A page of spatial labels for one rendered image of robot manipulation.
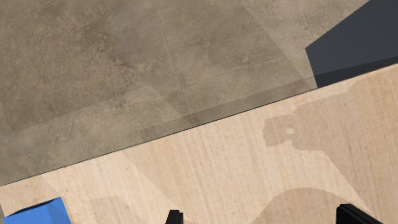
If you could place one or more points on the dark grey wall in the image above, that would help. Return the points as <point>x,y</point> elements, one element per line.
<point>365,40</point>

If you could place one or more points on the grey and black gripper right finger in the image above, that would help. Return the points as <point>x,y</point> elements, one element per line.
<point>349,214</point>

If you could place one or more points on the blue box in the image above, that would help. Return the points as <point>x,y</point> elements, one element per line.
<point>49,212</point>

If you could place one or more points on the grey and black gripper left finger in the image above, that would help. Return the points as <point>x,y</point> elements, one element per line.
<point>175,217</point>

